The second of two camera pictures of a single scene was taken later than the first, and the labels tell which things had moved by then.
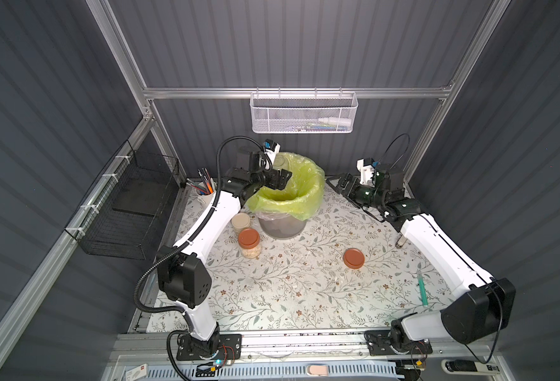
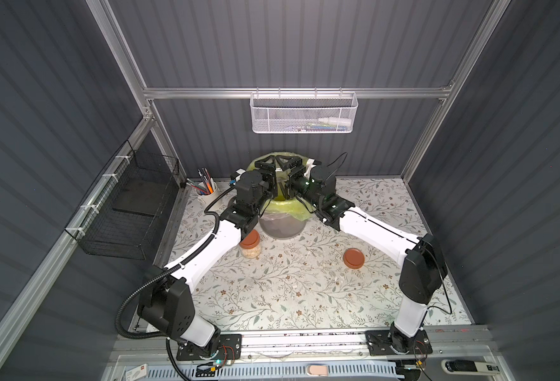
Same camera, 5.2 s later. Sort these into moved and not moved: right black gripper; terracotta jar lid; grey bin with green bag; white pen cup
Moved: right black gripper
Not moved: grey bin with green bag; terracotta jar lid; white pen cup
